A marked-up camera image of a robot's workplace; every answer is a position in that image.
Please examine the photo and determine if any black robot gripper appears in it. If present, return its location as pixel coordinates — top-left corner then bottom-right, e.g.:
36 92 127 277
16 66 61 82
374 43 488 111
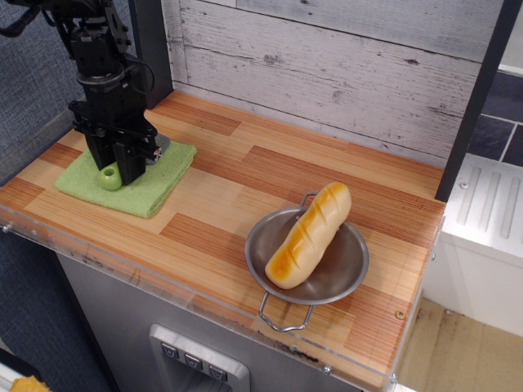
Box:
69 75 158 185

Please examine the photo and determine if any green handled grey toy spatula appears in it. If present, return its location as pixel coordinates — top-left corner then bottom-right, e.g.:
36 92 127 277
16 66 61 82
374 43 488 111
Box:
97 135 171 191

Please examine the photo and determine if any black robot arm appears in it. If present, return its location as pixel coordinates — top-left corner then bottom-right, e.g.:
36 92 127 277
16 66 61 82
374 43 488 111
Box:
1 1 163 185

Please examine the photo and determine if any green folded cloth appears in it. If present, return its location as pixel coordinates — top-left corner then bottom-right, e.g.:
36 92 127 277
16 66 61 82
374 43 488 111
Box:
55 142 197 218

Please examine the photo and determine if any grey toy fridge cabinet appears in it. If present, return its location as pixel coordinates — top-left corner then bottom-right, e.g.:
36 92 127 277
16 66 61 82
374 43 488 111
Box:
58 255 355 391

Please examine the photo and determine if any toy bread loaf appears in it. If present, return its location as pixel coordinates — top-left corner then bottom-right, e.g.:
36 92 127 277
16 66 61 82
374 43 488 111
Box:
265 182 352 289

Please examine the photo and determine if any silver dispenser button panel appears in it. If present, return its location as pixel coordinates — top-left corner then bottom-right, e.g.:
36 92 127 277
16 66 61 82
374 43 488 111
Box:
149 323 251 391

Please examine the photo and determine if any yellow object at corner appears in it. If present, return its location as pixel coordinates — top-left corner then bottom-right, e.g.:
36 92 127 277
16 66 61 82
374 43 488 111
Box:
9 376 51 392

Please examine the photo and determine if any white toy sink unit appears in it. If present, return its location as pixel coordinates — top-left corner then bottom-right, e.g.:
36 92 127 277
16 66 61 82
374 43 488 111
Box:
422 154 522 336

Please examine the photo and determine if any black left frame post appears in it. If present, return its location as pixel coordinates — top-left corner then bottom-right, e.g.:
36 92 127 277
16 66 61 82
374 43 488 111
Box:
128 0 172 109

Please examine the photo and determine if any black frame post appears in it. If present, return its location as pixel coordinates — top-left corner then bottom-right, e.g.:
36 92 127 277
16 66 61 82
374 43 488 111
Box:
435 0 522 202
128 0 172 109

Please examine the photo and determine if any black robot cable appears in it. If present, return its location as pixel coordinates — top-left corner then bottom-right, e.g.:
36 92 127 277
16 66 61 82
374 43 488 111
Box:
0 6 44 38

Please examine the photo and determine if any metal bowl with wire handles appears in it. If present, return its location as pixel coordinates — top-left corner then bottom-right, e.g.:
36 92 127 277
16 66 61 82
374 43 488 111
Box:
244 192 369 332

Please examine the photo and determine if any black right frame post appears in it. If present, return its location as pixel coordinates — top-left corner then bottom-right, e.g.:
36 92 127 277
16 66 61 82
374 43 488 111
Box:
435 0 522 202

